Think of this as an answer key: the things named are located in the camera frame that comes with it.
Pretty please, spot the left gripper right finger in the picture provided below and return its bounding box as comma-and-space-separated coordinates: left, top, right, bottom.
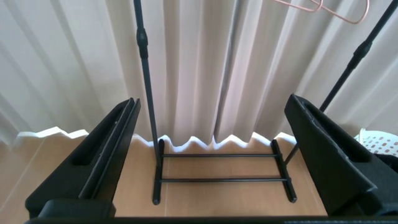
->
284, 93, 398, 217

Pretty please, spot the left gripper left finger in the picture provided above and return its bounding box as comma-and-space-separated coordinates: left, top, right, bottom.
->
25, 98, 142, 218

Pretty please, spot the white laundry basket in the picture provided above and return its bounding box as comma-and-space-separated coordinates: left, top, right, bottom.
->
354, 128, 398, 158

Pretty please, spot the black clothes rack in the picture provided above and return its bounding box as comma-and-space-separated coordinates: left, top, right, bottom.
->
132, 0, 398, 205

